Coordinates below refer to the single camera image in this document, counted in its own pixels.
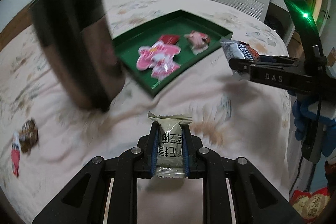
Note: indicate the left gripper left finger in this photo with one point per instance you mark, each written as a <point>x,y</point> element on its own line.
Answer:
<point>149,145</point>

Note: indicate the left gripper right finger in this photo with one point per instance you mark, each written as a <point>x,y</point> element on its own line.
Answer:
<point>193,167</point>

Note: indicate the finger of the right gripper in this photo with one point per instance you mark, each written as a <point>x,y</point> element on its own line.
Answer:
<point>278,58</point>
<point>262,66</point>

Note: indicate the white cookie snack bag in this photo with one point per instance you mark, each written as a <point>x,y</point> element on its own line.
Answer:
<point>239,56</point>

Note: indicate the beige snack packet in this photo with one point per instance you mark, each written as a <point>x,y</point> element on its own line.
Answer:
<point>169,162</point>

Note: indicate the pink striped clear packet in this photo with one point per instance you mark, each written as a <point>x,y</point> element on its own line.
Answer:
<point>199,42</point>

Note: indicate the dark red snack packet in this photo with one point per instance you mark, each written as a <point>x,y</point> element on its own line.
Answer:
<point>169,39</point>

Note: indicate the pink cartoon character pouch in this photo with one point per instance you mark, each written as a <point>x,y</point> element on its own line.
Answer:
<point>160,58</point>

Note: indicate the brown foil snack bag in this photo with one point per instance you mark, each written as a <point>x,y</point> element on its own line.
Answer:
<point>28,135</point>

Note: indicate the red white snack pouch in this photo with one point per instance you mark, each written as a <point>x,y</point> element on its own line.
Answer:
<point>15,153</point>

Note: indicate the blue gloved right hand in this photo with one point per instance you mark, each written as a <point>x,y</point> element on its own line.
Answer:
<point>315,128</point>

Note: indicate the green tray box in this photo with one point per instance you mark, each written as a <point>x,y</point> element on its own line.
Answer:
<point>176,23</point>

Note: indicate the red gold gift bag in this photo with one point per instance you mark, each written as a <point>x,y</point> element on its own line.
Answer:
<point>310,205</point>

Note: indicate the brown black appliance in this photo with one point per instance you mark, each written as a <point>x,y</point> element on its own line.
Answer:
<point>78,45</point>

